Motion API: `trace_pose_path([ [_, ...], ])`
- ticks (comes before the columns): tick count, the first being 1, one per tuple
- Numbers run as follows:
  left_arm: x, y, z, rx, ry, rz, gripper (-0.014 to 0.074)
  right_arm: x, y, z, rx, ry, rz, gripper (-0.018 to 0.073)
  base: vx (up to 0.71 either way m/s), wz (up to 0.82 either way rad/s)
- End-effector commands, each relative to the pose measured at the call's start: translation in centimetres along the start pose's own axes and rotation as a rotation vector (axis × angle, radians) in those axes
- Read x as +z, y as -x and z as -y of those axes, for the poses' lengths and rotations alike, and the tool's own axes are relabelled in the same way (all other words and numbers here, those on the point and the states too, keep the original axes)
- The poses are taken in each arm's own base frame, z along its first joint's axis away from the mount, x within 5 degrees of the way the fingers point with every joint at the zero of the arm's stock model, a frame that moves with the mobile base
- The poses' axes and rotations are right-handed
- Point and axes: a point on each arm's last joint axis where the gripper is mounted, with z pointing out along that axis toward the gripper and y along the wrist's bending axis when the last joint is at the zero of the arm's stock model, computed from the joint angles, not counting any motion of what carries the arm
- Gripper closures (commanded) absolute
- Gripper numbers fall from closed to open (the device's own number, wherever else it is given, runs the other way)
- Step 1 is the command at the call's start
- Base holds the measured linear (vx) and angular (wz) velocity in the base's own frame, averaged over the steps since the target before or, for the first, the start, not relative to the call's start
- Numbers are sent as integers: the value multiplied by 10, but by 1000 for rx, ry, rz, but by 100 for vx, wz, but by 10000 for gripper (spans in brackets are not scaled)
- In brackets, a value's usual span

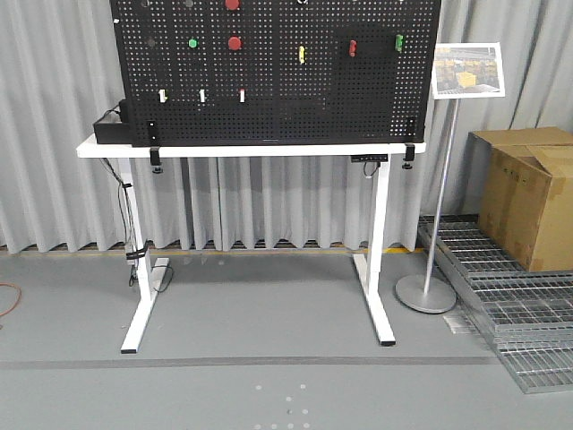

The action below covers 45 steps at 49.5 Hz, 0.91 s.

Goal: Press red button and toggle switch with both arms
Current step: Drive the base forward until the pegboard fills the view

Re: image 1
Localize lower red push button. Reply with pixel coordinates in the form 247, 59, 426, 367
227, 36, 243, 51

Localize red push button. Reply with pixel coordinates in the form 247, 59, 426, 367
227, 36, 243, 51
225, 0, 241, 11

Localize upper red push button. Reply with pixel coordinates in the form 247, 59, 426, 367
225, 0, 241, 11

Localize desk height control panel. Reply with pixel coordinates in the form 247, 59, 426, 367
350, 154, 389, 163

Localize right black clamp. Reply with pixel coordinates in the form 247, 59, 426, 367
402, 143, 415, 170

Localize black clamp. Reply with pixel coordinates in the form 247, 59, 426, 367
150, 147, 163, 174
402, 143, 415, 170

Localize left black clamp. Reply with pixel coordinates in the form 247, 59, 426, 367
150, 147, 163, 174

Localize white standing desk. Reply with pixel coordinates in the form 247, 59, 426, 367
76, 134, 426, 354

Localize black perforated pegboard panel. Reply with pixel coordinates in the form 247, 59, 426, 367
110, 0, 441, 147

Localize black box on desk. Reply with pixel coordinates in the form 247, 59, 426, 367
93, 99, 134, 144

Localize silver sign stand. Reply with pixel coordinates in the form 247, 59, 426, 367
395, 42, 506, 314

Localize cardboard box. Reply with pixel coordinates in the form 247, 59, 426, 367
472, 127, 572, 271

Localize metal floor gratings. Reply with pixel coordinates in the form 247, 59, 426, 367
435, 216, 572, 393

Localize grey curtain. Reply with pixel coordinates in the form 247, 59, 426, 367
1, 1, 572, 254

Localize black cables on desk leg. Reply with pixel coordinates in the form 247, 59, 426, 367
99, 157, 174, 294

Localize yellow-based white rocker switch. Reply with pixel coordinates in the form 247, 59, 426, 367
158, 89, 167, 103

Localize red toggle handle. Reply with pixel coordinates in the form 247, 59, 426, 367
348, 39, 357, 57

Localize green toggle handle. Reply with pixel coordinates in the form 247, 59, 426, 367
395, 34, 404, 53

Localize orange cable on floor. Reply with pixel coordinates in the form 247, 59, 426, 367
0, 282, 23, 331

